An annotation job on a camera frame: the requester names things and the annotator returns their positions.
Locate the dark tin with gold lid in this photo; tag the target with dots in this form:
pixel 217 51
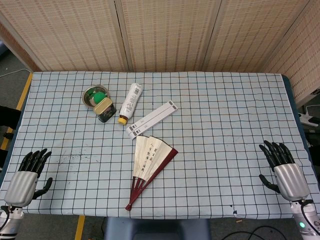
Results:
pixel 103 110

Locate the green ball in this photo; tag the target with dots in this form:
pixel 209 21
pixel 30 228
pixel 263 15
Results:
pixel 98 97

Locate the red ribbed paper folding fan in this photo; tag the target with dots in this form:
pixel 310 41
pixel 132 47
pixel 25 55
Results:
pixel 147 157

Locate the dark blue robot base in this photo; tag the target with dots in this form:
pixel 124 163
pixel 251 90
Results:
pixel 155 228

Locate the woven folding screen panel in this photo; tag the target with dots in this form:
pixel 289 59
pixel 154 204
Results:
pixel 170 35
pixel 70 35
pixel 252 35
pixel 300 57

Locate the long white paper strip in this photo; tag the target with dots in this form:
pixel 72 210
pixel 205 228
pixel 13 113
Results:
pixel 156 120
pixel 147 117

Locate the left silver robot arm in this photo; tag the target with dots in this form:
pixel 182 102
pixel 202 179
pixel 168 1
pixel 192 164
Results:
pixel 10 222

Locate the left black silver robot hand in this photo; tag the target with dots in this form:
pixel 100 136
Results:
pixel 21 185

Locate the steel bowl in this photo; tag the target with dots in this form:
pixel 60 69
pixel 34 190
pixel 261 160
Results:
pixel 87 96

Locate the white bottle with yellow cap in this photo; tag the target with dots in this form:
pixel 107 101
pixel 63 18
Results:
pixel 130 102

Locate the blue grid tablecloth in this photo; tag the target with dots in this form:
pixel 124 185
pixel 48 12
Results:
pixel 212 155

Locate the black equipment block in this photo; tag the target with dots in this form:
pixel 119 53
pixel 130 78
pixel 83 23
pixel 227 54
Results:
pixel 8 116

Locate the brown woven screen panel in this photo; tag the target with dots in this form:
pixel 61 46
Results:
pixel 17 52

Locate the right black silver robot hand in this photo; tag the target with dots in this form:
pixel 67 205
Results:
pixel 291 180

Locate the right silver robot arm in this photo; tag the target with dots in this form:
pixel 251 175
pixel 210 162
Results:
pixel 308 220

